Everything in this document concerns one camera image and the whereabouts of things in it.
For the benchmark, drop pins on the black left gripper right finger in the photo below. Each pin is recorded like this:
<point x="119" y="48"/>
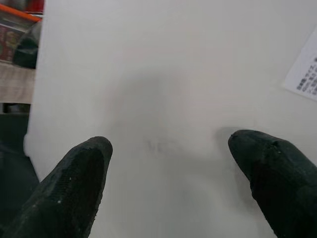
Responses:
<point x="284" y="186"/>

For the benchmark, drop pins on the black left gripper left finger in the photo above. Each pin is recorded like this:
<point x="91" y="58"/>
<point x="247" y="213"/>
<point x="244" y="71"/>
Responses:
<point x="64" y="193"/>

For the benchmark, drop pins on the white plastic table top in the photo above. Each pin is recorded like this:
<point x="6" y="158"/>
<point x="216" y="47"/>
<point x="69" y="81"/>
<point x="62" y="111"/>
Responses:
<point x="161" y="62"/>

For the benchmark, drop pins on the white printed label sticker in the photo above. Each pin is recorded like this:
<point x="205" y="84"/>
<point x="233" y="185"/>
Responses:
<point x="304" y="74"/>

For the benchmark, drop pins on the pink cloth covered table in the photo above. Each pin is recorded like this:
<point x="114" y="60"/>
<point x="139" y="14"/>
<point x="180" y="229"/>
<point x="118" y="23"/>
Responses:
<point x="15" y="81"/>

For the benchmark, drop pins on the black bag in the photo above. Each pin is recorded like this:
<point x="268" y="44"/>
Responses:
<point x="24" y="54"/>

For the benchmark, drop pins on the red printed box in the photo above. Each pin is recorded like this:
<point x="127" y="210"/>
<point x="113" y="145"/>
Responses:
<point x="8" y="42"/>

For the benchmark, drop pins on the orange lidded clear box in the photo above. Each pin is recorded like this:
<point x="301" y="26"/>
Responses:
<point x="15" y="11"/>

